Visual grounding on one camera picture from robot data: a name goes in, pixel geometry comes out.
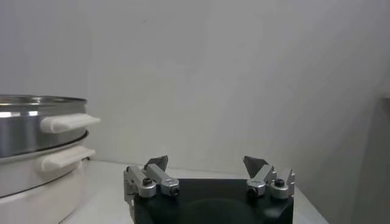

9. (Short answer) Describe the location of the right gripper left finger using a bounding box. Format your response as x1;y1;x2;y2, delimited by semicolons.
123;155;180;214

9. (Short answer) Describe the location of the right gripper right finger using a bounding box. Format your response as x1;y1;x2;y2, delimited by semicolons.
243;155;296;200

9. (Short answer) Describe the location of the stainless steel steamer basket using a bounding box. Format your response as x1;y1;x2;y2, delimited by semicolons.
0;94;101;159

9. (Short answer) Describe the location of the white electric cooker pot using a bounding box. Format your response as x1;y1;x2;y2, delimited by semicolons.
0;130;97;224

